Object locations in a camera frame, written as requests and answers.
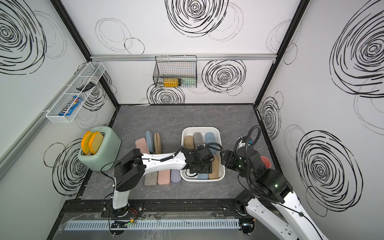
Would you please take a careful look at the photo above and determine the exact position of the black corrugated right cable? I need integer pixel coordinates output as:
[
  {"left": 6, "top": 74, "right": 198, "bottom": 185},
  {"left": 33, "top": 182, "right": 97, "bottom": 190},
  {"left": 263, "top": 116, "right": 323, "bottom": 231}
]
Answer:
[{"left": 233, "top": 125, "right": 262, "bottom": 169}]

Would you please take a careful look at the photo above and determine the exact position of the pink glasses case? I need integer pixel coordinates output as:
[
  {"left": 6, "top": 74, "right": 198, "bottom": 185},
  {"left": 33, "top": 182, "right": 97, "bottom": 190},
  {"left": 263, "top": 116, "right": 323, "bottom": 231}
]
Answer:
[
  {"left": 135, "top": 138, "right": 150, "bottom": 154},
  {"left": 158, "top": 170, "right": 171, "bottom": 186}
]

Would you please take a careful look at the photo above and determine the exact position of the white wire wall shelf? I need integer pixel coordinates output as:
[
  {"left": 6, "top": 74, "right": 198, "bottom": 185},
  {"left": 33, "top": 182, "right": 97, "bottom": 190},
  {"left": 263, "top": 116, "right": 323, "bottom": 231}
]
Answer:
[{"left": 46, "top": 62, "right": 106, "bottom": 124}]

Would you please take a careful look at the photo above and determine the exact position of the blue snack packet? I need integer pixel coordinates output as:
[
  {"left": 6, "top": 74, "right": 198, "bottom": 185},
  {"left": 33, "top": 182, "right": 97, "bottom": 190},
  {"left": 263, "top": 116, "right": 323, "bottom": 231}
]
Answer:
[{"left": 59, "top": 96, "right": 83, "bottom": 116}]

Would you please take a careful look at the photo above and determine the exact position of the orange toast slice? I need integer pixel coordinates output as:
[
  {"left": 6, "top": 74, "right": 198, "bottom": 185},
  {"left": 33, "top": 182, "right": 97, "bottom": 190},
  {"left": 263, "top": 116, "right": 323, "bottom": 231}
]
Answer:
[
  {"left": 89, "top": 132, "right": 104, "bottom": 155},
  {"left": 81, "top": 131, "right": 94, "bottom": 155}
]

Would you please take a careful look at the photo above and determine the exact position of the black corrugated cable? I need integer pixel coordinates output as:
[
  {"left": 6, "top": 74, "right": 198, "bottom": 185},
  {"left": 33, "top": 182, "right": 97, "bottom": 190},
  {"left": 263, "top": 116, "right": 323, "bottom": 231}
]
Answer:
[
  {"left": 204, "top": 142, "right": 223, "bottom": 152},
  {"left": 233, "top": 125, "right": 262, "bottom": 169}
]

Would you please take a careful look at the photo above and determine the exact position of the yellow item in basket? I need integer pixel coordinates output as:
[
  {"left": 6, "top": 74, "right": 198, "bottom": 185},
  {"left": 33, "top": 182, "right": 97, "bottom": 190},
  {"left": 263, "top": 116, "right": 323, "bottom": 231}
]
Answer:
[{"left": 163, "top": 78, "right": 180, "bottom": 88}]

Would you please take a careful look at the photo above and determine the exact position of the black remote on shelf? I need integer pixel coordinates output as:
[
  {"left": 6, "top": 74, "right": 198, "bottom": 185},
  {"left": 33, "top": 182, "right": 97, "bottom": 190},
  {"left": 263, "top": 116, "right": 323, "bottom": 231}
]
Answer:
[{"left": 77, "top": 82, "right": 96, "bottom": 92}]

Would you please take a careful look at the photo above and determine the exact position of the tan fabric glasses case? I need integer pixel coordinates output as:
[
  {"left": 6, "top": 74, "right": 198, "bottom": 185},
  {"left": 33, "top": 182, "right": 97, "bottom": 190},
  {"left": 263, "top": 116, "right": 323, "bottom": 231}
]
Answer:
[{"left": 184, "top": 136, "right": 195, "bottom": 149}]

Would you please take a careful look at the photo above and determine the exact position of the green item in basket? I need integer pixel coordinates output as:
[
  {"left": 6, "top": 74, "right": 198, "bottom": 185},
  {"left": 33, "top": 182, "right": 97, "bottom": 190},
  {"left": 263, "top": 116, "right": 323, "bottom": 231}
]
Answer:
[{"left": 181, "top": 77, "right": 197, "bottom": 88}]

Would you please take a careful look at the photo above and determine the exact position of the white plastic storage box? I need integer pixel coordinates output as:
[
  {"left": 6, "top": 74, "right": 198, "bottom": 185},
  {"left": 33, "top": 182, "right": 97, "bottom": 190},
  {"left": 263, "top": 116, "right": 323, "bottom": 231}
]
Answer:
[{"left": 180, "top": 127, "right": 226, "bottom": 183}]

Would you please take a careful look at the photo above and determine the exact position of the beige grey glasses case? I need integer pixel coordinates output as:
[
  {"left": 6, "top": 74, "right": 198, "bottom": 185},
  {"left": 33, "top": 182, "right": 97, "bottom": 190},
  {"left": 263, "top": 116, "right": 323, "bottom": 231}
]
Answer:
[{"left": 144, "top": 172, "right": 158, "bottom": 186}]

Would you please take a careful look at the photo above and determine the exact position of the black corrugated left cable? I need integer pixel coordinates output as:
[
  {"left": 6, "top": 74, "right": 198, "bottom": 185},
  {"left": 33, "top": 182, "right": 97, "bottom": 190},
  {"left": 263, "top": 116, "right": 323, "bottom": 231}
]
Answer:
[{"left": 204, "top": 142, "right": 223, "bottom": 152}]

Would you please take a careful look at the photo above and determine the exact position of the black wire wall basket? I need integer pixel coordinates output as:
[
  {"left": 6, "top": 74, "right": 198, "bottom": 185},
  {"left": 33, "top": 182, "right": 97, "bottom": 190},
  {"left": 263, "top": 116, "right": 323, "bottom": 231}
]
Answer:
[{"left": 153, "top": 55, "right": 198, "bottom": 88}]

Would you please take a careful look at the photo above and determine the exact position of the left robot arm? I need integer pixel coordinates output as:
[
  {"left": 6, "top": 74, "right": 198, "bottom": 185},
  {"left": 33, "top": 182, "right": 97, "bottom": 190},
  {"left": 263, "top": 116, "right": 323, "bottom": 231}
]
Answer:
[{"left": 112, "top": 145, "right": 214, "bottom": 211}]

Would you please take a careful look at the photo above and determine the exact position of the orange toast slice right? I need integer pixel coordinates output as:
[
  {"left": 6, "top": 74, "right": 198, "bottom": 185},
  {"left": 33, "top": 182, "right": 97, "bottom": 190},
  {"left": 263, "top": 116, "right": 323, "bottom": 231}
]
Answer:
[{"left": 89, "top": 132, "right": 104, "bottom": 155}]

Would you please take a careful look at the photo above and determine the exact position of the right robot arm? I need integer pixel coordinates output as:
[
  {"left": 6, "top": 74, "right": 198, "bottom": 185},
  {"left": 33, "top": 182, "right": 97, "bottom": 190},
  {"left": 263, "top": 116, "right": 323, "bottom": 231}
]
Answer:
[{"left": 220, "top": 146, "right": 326, "bottom": 240}]

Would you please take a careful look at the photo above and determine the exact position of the green toaster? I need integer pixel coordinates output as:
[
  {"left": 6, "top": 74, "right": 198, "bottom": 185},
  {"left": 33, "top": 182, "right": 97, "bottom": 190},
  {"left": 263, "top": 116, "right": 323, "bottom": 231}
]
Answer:
[{"left": 78, "top": 126, "right": 121, "bottom": 172}]

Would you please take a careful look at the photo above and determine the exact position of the orange toast slice left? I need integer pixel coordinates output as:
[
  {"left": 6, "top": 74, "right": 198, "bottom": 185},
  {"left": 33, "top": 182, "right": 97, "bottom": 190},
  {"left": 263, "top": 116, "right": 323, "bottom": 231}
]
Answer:
[{"left": 81, "top": 131, "right": 94, "bottom": 155}]

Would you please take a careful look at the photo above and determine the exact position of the pink glasses case lower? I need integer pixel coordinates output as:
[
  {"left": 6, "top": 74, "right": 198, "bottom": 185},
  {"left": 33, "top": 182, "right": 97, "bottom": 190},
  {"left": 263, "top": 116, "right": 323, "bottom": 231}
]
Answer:
[{"left": 158, "top": 170, "right": 171, "bottom": 186}]

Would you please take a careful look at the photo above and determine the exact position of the lavender glasses case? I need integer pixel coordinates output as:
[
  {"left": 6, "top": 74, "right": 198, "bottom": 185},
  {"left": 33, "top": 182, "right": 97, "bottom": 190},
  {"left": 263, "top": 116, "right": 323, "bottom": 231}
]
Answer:
[{"left": 171, "top": 170, "right": 182, "bottom": 183}]

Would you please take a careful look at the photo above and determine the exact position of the pink cup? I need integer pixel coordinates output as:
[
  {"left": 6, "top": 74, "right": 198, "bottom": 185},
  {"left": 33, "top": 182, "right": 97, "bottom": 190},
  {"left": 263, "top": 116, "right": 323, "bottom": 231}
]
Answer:
[{"left": 261, "top": 156, "right": 272, "bottom": 169}]

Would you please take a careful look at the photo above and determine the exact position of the white slotted cable duct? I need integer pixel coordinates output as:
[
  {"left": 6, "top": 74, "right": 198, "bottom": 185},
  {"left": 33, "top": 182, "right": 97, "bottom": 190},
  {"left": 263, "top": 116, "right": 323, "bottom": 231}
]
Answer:
[{"left": 64, "top": 219, "right": 240, "bottom": 231}]

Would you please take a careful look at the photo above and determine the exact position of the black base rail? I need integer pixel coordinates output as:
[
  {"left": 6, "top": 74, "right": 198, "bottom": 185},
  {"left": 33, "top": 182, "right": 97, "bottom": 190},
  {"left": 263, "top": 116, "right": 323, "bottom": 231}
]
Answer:
[{"left": 60, "top": 199, "right": 245, "bottom": 217}]

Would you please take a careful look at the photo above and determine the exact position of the blue glasses case narrow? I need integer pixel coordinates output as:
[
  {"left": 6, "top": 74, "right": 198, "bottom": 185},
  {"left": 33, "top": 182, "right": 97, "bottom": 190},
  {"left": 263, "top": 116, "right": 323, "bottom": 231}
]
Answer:
[{"left": 146, "top": 130, "right": 155, "bottom": 154}]

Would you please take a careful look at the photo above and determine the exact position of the pink glasses case upper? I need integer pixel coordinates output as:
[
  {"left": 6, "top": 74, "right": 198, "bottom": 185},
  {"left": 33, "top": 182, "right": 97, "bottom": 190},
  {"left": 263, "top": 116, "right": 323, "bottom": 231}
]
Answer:
[{"left": 135, "top": 138, "right": 150, "bottom": 154}]

